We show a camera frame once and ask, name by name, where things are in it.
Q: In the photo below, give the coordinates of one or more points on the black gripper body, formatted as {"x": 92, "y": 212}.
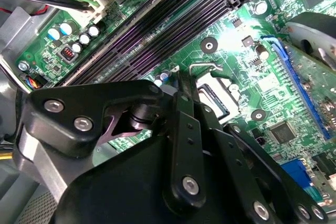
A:
{"x": 118, "y": 195}

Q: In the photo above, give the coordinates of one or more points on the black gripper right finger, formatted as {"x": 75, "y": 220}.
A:
{"x": 236, "y": 161}

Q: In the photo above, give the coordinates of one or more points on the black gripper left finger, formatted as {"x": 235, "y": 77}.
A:
{"x": 78, "y": 98}

